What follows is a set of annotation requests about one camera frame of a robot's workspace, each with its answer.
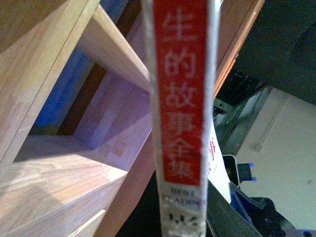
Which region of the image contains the white book with red spine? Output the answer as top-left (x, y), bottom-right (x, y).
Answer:
top-left (142, 0), bottom-right (221, 237)

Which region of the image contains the metal frame rack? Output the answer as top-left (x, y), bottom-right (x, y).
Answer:
top-left (213, 70), bottom-right (272, 155)

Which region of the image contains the left wooden shelf unit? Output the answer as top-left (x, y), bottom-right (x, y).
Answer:
top-left (0, 0), bottom-right (154, 237)

